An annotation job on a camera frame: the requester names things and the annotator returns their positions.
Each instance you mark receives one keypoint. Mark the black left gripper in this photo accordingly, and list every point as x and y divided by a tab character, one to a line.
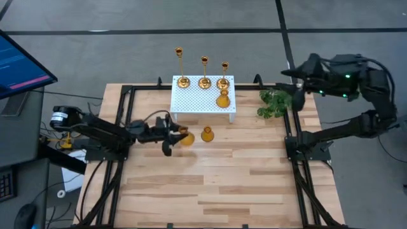
152	133

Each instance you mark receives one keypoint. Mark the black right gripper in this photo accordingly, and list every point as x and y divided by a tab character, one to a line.
313	73

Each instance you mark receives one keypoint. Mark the amber glass candle holder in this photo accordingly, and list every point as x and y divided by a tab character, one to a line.
223	101
189	140
207	136

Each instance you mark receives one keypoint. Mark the tall brass candlestick holder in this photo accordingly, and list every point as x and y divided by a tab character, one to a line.
183	82

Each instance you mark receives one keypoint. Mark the medium brass candlestick holder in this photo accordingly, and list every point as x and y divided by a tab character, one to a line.
204	83

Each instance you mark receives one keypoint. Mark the short brass candlestick holder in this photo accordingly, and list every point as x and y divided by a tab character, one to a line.
223	83

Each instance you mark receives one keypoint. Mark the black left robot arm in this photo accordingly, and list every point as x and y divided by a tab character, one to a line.
101	132

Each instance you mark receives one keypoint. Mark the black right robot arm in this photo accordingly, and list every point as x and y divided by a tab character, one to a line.
349	127

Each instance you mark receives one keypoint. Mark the green artificial plant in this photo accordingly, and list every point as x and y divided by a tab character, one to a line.
275	101

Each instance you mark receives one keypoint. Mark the white perforated metal shelf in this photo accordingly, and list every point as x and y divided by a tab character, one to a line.
194	98

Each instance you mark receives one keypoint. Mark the yellow clamp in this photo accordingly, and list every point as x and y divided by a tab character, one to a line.
66	143

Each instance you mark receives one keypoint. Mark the white paper sheet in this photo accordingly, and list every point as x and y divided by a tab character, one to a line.
71	178

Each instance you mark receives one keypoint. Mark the white tape roll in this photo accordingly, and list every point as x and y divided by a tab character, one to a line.
61	193

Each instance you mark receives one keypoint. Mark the black desk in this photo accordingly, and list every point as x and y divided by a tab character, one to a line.
22	133

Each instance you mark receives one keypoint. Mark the black computer mouse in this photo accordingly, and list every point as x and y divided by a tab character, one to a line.
25	217

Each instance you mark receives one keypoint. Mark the computer monitor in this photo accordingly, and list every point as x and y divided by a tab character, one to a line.
19	66

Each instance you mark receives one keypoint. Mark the black keyboard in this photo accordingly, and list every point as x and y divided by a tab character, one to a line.
5	186

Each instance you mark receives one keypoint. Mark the black aluminium frame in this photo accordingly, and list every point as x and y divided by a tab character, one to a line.
149	87

